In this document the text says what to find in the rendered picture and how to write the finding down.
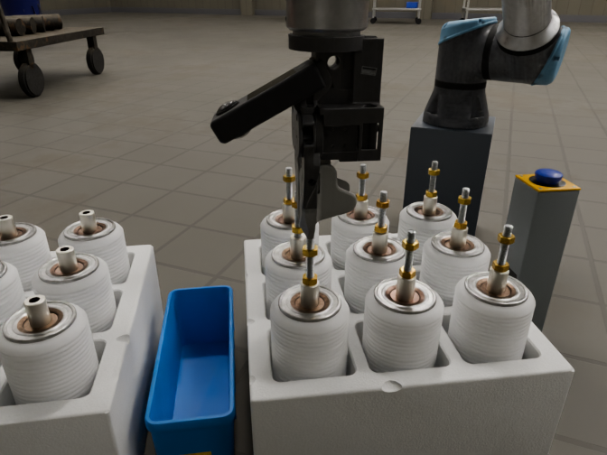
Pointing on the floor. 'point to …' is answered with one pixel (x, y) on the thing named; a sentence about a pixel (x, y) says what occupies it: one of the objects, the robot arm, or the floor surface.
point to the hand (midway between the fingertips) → (303, 227)
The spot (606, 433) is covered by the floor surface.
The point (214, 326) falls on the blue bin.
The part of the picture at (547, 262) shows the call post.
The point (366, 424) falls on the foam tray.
